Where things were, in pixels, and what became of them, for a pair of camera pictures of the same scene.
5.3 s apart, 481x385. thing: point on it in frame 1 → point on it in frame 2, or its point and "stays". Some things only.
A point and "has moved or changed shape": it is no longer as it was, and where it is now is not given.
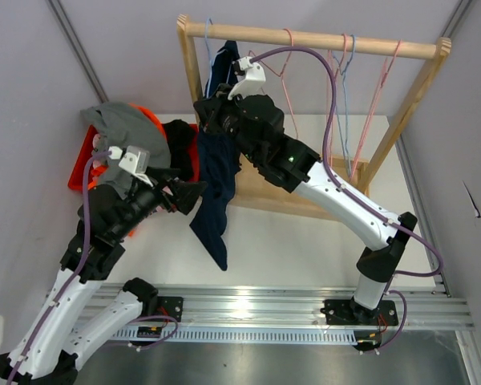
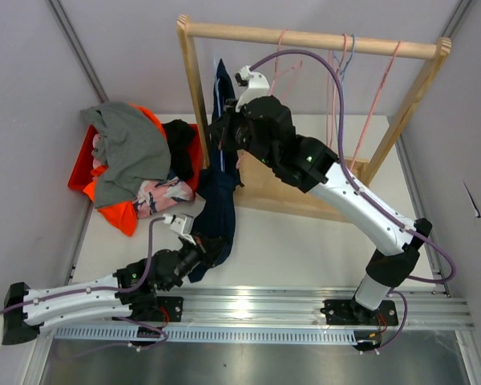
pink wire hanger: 280,74 → 276,73
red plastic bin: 80,177 stays
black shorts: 179,135 stays
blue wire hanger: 209,54 → 219,113
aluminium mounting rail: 276,314 stays
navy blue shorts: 220,162 has moved or changed shape
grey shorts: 125,125 stays
